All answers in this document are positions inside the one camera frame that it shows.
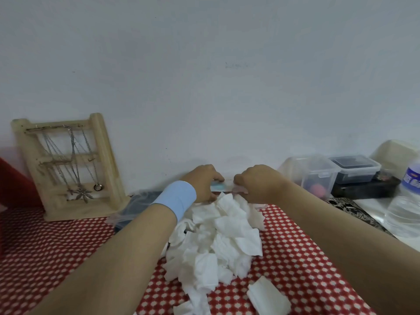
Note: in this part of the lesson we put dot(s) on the person's right hand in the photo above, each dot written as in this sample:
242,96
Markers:
262,185

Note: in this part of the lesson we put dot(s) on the person's left hand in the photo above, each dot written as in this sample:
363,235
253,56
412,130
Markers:
203,180

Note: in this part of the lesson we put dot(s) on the clear cotton pad box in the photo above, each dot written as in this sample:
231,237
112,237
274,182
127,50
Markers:
229,186

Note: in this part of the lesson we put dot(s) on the pile of white cotton pads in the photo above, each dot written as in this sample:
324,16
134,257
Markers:
216,246

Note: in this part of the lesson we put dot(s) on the clear plastic bag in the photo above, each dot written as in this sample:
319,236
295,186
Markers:
115,219

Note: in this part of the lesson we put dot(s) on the white cloth square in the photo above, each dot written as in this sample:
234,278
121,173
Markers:
267,296

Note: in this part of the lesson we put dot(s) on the person's right forearm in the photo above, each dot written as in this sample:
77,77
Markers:
354,246

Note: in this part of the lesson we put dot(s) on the person's left forearm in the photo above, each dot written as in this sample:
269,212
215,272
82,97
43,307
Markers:
115,259

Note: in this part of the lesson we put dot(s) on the black tray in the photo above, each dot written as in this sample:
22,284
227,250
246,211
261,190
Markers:
367,190

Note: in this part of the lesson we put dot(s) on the light blue wristband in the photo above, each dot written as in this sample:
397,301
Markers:
175,198

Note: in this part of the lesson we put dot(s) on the dark blue pouch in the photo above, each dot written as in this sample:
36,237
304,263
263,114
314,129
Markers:
154,196

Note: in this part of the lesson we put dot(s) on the clear lidded plastic container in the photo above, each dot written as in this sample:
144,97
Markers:
315,168

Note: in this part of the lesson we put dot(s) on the pink makeup sponge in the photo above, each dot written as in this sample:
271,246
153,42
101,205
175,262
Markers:
318,190

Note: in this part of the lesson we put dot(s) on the clear container with black contents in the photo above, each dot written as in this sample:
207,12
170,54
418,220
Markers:
356,168

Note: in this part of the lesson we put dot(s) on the phone with patterned case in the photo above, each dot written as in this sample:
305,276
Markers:
354,209

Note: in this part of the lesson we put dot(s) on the wooden jewelry stand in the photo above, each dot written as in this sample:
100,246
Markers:
108,160

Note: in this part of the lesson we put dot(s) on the beige plastic tub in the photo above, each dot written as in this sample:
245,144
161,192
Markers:
393,154

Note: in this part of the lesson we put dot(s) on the clear plastic water bottle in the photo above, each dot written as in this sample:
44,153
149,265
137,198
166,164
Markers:
403,213

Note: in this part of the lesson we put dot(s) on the red framed mirror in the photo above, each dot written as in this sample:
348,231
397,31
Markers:
16,190

